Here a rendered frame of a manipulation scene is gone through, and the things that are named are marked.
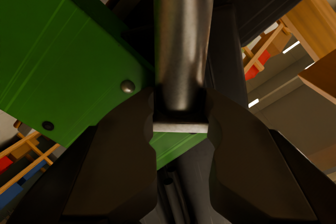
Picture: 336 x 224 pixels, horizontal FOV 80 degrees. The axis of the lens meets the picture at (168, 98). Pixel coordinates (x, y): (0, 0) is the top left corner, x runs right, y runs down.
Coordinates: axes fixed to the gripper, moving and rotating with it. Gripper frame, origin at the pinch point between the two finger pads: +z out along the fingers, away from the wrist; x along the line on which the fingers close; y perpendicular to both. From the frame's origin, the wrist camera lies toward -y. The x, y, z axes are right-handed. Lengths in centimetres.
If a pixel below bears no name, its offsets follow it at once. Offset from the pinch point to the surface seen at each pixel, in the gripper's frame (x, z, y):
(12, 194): -313, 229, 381
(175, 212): 0.2, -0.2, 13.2
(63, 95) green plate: -8.8, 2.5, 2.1
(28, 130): -23.8, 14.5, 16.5
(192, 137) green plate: 1.5, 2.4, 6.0
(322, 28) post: 56, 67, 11
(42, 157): -300, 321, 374
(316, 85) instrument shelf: 37, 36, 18
